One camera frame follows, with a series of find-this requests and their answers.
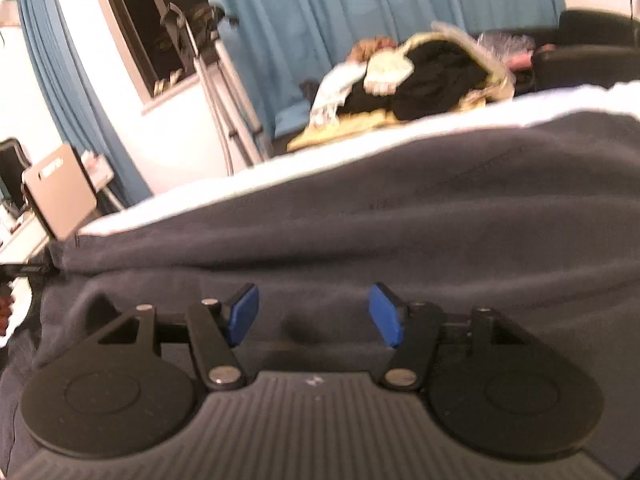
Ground black sofa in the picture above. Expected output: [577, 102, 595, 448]
[515, 9, 640, 96]

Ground brown patterned cloth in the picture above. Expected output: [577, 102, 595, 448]
[350, 37, 396, 63]

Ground wide blue curtain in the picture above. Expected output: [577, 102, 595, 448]
[197, 0, 563, 141]

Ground beige chair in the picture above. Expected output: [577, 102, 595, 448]
[21, 142, 98, 241]

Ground wavy black framed mirror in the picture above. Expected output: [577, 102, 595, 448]
[0, 137, 33, 211]

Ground clear plastic bag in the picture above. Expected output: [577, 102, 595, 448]
[475, 30, 531, 56]

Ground dark drawstring pants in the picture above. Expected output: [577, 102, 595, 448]
[0, 110, 640, 480]

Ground white grey garment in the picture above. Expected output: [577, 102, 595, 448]
[310, 62, 371, 126]

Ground narrow blue curtain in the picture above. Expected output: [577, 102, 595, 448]
[15, 0, 151, 208]

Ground white dressing table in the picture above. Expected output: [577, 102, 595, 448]
[0, 150, 126, 266]

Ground small beige cloth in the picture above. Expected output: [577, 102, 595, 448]
[152, 72, 183, 96]

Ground metal tripod stand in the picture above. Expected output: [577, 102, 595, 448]
[160, 2, 273, 176]

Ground clear plastic lid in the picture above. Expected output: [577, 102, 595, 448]
[432, 21, 516, 86]

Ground dark framed window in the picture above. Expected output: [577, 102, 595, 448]
[85, 0, 221, 111]

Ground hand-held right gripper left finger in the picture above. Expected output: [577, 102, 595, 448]
[75, 282, 260, 392]

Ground yellow cloth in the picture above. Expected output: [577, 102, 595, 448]
[287, 85, 516, 153]

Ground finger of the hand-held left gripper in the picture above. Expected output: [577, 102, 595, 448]
[0, 259, 60, 281]

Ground pale yellow-green garment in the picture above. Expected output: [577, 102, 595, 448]
[362, 35, 436, 96]

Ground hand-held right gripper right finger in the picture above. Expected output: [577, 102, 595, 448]
[368, 282, 551, 391]

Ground pink cloth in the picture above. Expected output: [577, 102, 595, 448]
[505, 44, 556, 71]

